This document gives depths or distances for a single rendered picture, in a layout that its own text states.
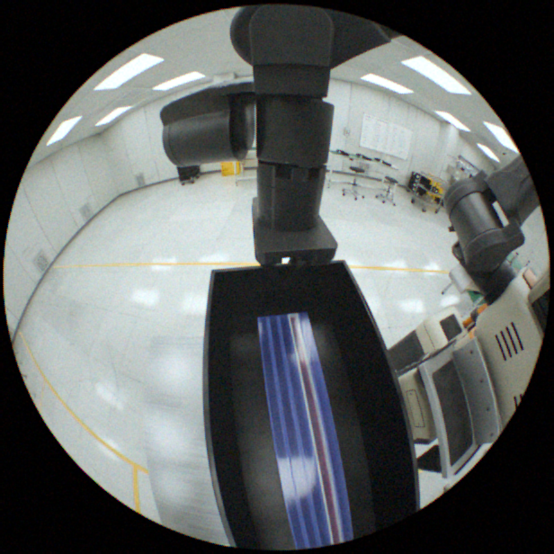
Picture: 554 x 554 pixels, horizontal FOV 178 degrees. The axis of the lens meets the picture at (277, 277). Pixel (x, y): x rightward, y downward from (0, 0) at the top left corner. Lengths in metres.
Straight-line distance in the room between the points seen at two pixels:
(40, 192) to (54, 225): 1.22
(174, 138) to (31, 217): 6.71
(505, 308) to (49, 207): 7.32
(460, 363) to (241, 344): 0.39
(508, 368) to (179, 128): 0.50
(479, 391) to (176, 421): 0.66
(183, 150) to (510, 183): 0.32
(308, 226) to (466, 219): 0.20
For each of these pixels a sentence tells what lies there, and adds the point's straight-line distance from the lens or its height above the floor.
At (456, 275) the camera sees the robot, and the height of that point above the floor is 1.12.
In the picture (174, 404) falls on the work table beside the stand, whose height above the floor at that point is 0.80.
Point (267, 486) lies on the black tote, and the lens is 0.27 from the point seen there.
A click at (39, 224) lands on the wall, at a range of 6.84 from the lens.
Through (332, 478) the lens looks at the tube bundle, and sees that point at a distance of 0.25.
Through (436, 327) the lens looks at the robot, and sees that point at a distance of 0.78.
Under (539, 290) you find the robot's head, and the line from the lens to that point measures 0.33.
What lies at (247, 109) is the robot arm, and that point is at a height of 1.29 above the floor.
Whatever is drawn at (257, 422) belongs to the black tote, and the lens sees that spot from 0.25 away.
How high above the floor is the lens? 1.28
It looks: 48 degrees down
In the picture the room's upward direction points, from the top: straight up
